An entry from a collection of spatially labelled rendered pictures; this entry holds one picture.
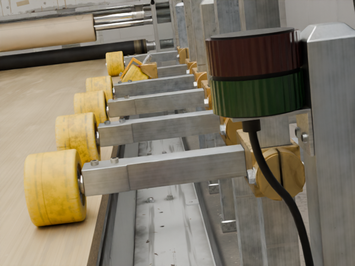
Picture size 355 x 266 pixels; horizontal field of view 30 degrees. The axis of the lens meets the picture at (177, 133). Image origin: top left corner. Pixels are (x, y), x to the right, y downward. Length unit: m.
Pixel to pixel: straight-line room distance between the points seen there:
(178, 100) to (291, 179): 0.58
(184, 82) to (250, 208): 0.56
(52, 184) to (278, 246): 0.25
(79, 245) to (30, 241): 0.06
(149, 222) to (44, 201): 0.88
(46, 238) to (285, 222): 0.25
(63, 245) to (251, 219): 0.36
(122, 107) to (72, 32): 1.80
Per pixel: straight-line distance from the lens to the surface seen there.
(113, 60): 2.18
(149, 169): 0.72
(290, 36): 0.41
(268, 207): 0.70
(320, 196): 0.44
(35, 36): 3.01
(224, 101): 0.41
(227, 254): 1.13
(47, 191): 0.71
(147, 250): 1.41
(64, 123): 0.96
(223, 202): 1.22
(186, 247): 1.40
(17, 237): 0.73
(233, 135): 0.90
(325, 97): 0.42
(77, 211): 0.71
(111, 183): 0.72
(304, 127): 0.43
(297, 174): 0.66
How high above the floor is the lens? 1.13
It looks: 11 degrees down
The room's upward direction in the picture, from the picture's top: 7 degrees counter-clockwise
